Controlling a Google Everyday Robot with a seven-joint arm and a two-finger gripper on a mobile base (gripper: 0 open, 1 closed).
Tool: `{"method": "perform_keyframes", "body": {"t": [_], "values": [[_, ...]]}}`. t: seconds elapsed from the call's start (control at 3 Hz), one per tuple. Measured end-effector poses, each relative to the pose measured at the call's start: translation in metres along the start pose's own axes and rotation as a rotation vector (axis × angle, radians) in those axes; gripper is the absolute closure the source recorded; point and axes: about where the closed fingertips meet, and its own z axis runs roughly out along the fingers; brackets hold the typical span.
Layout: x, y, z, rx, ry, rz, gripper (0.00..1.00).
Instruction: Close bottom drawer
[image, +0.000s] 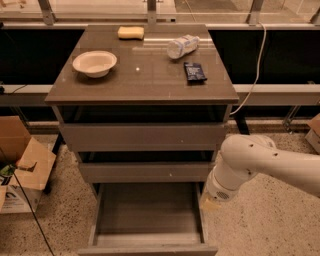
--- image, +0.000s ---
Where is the dark blue snack packet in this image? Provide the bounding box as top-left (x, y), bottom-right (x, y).
top-left (184, 62), bottom-right (207, 82)

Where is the clear plastic water bottle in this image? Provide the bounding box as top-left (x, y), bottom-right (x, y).
top-left (167, 35), bottom-right (200, 59)

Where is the white paper bowl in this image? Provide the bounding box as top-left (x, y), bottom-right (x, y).
top-left (72, 51), bottom-right (117, 78)

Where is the white cable on wall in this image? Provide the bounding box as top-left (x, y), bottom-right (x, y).
top-left (229, 21), bottom-right (268, 117)

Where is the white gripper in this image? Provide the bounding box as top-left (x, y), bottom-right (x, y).
top-left (199, 168), bottom-right (239, 211)

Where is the grey drawer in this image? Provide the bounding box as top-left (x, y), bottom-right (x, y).
top-left (78, 182), bottom-right (218, 256)
top-left (79, 162), bottom-right (214, 183)
top-left (60, 124), bottom-right (226, 152)

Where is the grey bottom drawer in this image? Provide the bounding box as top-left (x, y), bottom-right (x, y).
top-left (78, 182), bottom-right (218, 256)

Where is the grey middle drawer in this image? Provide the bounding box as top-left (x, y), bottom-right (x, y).
top-left (79, 162), bottom-right (214, 183)

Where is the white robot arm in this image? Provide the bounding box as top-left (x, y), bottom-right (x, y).
top-left (199, 134), bottom-right (320, 211)

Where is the grey top drawer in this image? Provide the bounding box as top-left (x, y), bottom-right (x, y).
top-left (60, 124), bottom-right (226, 152)

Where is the cardboard box right edge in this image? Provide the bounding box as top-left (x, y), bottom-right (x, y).
top-left (305, 113), bottom-right (320, 154)

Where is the yellow sponge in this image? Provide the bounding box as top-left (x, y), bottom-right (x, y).
top-left (118, 26), bottom-right (144, 40)

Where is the grey drawer cabinet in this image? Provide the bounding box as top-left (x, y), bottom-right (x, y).
top-left (44, 23), bottom-right (240, 201)

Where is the black cable on floor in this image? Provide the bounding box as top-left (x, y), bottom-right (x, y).
top-left (0, 146), bottom-right (56, 256)

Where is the open cardboard box left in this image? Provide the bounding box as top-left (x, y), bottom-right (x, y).
top-left (0, 116), bottom-right (56, 214)

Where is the metal window railing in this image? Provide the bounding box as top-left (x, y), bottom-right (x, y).
top-left (0, 0), bottom-right (320, 29)

